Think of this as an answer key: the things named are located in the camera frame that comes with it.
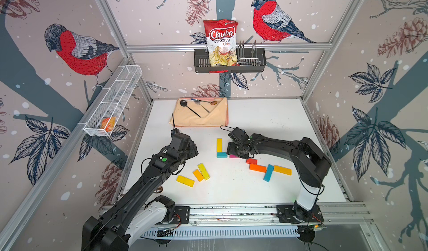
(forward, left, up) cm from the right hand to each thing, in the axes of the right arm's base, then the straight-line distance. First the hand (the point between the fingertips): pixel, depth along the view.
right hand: (230, 152), depth 92 cm
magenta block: (-6, -1, +6) cm, 9 cm away
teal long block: (-10, -20, -2) cm, 22 cm away
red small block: (-4, -12, -2) cm, 12 cm away
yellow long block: (-16, +23, -2) cm, 29 cm away
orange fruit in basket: (-6, +51, +31) cm, 60 cm away
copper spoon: (-21, +36, -2) cm, 42 cm away
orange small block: (-13, +17, -2) cm, 22 cm away
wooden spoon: (+38, +13, 0) cm, 40 cm away
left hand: (-4, +18, +14) cm, 23 cm away
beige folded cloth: (+31, +21, -2) cm, 38 cm away
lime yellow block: (-11, +15, -2) cm, 18 cm away
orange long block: (-9, -14, -1) cm, 17 cm away
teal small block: (-2, +5, -1) cm, 5 cm away
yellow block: (+5, +7, -1) cm, 8 cm away
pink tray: (+45, +17, -2) cm, 48 cm away
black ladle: (+37, +34, 0) cm, 50 cm away
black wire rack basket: (+43, -9, +32) cm, 54 cm away
